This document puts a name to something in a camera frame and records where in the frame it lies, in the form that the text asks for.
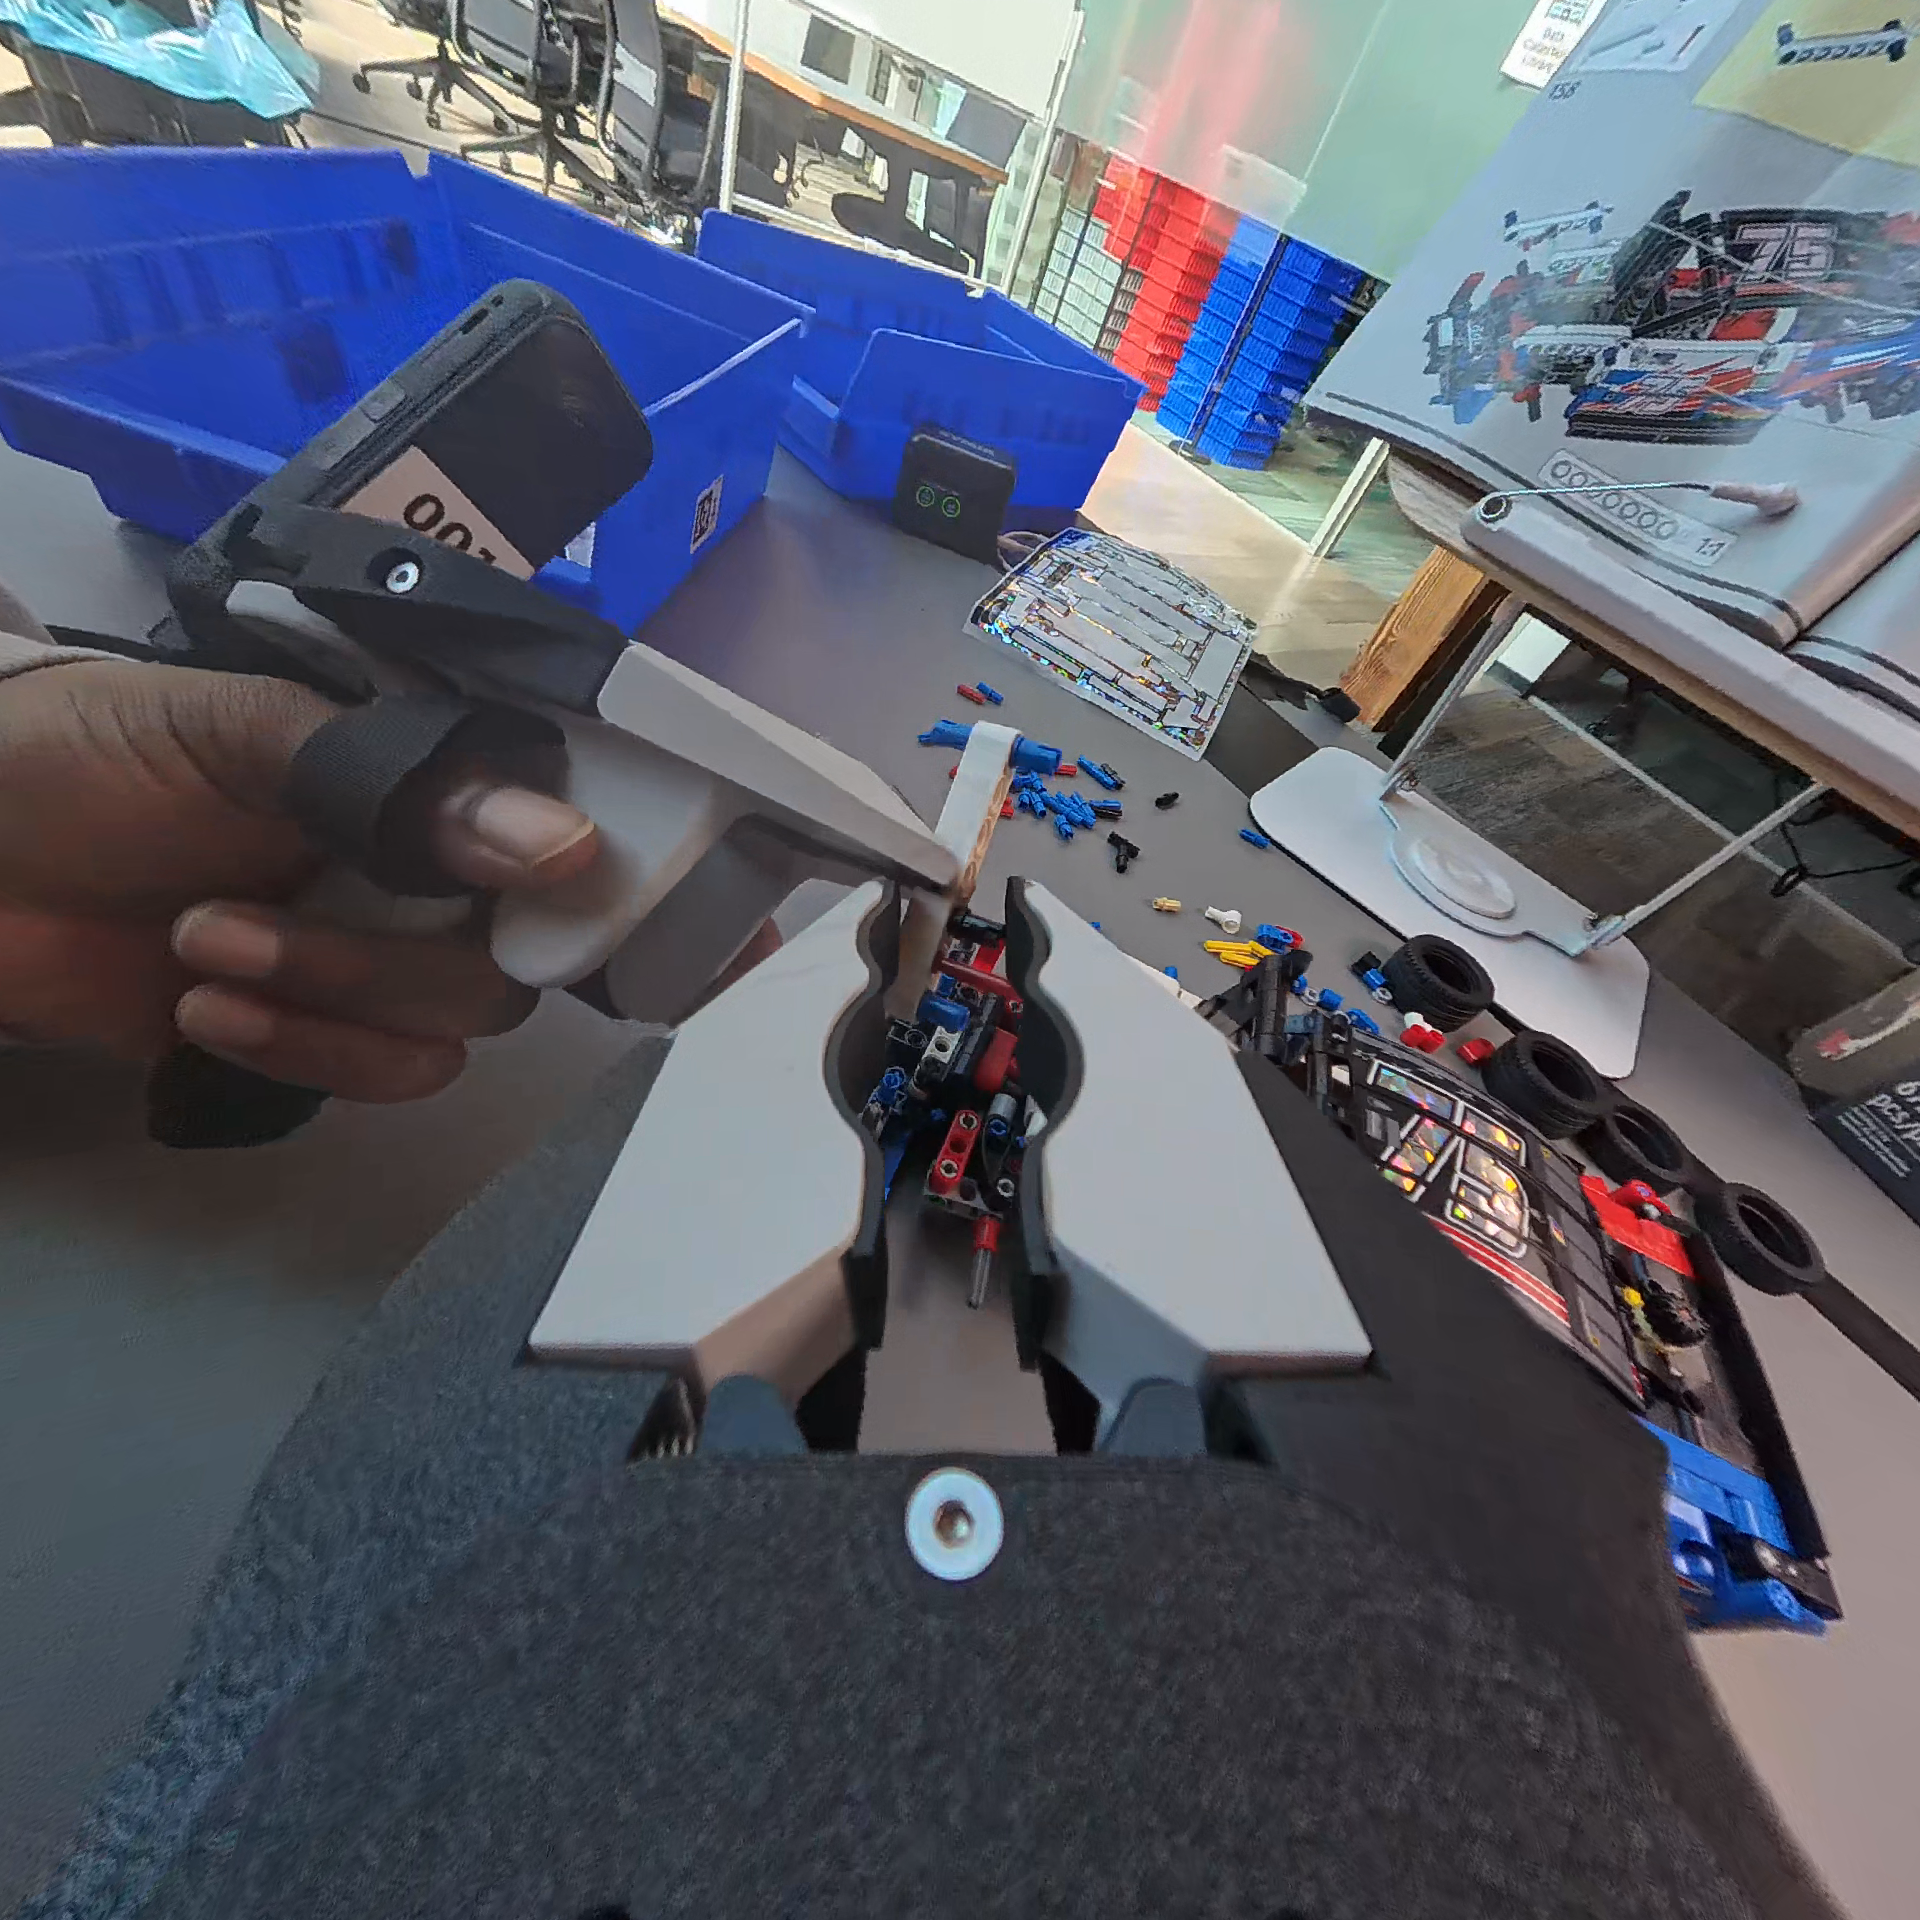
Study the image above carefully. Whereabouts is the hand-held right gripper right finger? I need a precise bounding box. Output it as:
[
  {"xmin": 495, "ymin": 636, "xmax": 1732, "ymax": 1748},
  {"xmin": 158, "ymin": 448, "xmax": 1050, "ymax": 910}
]
[{"xmin": 1000, "ymin": 877, "xmax": 1375, "ymax": 1449}]

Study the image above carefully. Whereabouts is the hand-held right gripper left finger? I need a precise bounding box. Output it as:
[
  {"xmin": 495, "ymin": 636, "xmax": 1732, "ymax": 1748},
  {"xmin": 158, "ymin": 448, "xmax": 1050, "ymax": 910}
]
[{"xmin": 528, "ymin": 877, "xmax": 903, "ymax": 1445}]

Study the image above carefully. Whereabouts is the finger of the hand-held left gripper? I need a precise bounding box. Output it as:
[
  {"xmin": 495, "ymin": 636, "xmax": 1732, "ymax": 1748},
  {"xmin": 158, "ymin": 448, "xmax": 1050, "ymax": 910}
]
[{"xmin": 596, "ymin": 642, "xmax": 965, "ymax": 898}]

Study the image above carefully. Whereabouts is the white brick beam with pins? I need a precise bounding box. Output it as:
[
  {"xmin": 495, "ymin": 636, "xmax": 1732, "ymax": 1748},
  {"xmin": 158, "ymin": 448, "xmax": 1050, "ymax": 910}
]
[{"xmin": 884, "ymin": 717, "xmax": 1066, "ymax": 1029}]

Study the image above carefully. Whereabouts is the brick-built toy race car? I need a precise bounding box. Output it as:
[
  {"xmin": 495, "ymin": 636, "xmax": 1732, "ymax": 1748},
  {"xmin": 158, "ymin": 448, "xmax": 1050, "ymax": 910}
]
[{"xmin": 861, "ymin": 914, "xmax": 1844, "ymax": 1637}]

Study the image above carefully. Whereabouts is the grey desk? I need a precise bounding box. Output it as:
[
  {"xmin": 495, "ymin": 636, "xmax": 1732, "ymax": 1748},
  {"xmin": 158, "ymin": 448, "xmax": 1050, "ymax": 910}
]
[{"xmin": 0, "ymin": 450, "xmax": 1920, "ymax": 1920}]

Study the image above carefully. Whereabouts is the person's left hand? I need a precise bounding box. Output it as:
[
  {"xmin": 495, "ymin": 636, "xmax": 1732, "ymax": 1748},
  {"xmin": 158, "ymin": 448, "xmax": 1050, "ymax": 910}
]
[{"xmin": 0, "ymin": 661, "xmax": 602, "ymax": 1104}]

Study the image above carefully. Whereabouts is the black device with green lights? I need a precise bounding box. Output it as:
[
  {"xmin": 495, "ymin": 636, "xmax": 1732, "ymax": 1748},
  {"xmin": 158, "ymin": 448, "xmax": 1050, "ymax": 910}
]
[{"xmin": 896, "ymin": 423, "xmax": 1020, "ymax": 544}]

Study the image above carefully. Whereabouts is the shiny printed booklet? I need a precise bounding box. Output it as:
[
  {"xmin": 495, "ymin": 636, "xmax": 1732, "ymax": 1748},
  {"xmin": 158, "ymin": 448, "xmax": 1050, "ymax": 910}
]
[{"xmin": 966, "ymin": 528, "xmax": 1260, "ymax": 759}]

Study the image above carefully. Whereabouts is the blue storage bin white label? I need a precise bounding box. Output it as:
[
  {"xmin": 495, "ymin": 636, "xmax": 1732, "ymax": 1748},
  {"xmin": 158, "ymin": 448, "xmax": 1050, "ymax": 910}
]
[{"xmin": 0, "ymin": 144, "xmax": 816, "ymax": 640}]

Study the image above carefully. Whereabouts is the white rounded tray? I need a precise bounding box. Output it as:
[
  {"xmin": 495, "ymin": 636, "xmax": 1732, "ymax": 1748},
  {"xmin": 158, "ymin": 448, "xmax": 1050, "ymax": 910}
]
[{"xmin": 1247, "ymin": 746, "xmax": 1653, "ymax": 1078}]

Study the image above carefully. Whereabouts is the blue plastic storage bin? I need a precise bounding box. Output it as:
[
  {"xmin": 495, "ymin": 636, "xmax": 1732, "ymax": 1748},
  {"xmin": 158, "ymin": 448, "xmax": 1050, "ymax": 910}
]
[{"xmin": 698, "ymin": 209, "xmax": 1149, "ymax": 528}]

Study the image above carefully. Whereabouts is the black office chair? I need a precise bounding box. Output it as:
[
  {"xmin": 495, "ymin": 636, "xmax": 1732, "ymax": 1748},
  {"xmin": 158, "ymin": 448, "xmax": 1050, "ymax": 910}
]
[
  {"xmin": 359, "ymin": 0, "xmax": 519, "ymax": 136},
  {"xmin": 510, "ymin": 0, "xmax": 722, "ymax": 213}
]

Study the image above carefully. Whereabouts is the teal plastic sheet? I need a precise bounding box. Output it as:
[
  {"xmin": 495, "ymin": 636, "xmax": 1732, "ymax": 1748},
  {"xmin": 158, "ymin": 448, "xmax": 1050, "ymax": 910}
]
[{"xmin": 0, "ymin": 0, "xmax": 319, "ymax": 121}]

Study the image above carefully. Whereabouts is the red plastic crate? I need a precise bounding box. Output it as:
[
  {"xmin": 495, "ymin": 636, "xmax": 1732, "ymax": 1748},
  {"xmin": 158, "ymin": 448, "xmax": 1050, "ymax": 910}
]
[{"xmin": 1092, "ymin": 150, "xmax": 1247, "ymax": 409}]

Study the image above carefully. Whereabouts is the stack of blue crates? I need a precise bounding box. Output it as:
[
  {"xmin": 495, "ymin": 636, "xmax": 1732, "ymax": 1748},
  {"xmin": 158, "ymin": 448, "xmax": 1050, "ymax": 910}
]
[{"xmin": 1154, "ymin": 223, "xmax": 1390, "ymax": 471}]

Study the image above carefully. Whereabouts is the toy car set box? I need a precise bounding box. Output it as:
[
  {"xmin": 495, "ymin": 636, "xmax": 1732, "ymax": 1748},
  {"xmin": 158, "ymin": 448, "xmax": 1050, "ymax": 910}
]
[{"xmin": 1786, "ymin": 975, "xmax": 1920, "ymax": 1220}]

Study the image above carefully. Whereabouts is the open instruction booklet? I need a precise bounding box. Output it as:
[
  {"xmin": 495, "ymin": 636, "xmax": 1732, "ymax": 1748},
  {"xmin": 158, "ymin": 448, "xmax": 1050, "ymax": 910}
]
[{"xmin": 1304, "ymin": 0, "xmax": 1920, "ymax": 632}]

